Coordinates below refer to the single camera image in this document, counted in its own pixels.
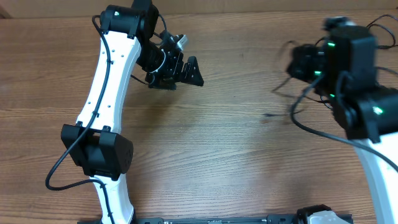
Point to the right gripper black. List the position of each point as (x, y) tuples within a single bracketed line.
[(302, 61)]

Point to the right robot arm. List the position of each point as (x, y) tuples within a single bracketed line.
[(341, 68)]

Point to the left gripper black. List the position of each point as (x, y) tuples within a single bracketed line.
[(174, 74)]

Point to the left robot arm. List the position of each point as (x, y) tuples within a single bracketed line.
[(95, 142)]

